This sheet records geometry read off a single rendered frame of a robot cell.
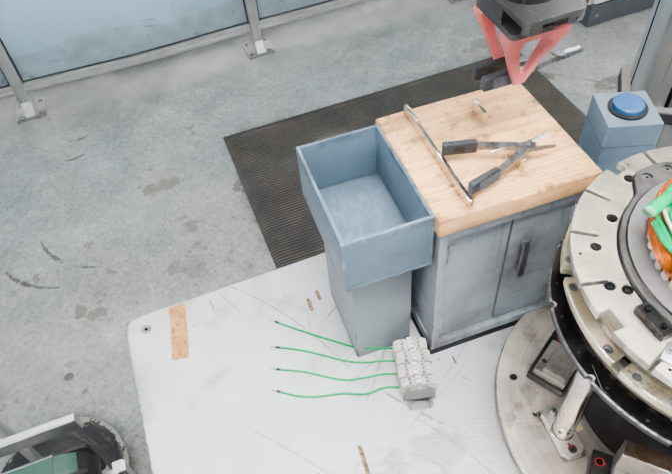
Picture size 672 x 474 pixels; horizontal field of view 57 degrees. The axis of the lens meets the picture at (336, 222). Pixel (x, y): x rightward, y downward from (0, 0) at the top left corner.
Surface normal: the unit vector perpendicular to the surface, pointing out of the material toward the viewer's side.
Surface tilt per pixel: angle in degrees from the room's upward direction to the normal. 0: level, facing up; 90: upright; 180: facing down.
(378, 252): 90
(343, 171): 90
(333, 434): 0
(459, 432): 0
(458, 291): 90
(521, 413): 0
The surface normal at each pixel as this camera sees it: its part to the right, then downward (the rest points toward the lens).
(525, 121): -0.07, -0.66
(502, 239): 0.33, 0.70
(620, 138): 0.02, 0.75
